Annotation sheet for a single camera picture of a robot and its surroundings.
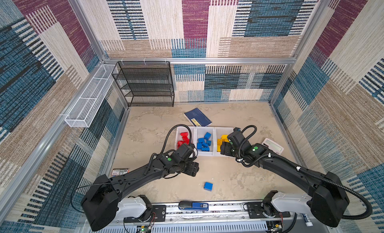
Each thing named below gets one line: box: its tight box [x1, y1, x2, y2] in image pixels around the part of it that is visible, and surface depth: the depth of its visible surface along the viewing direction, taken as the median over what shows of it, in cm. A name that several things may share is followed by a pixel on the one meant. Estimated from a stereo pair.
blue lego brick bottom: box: [203, 182, 214, 192], surface depth 83 cm
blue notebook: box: [183, 107, 212, 127], surface depth 112 cm
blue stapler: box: [178, 200, 209, 211], surface depth 74 cm
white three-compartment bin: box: [175, 126, 234, 156], surface depth 96 cm
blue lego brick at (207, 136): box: [204, 132, 212, 141], surface depth 101 cm
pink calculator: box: [261, 138, 284, 156], surface depth 96 cm
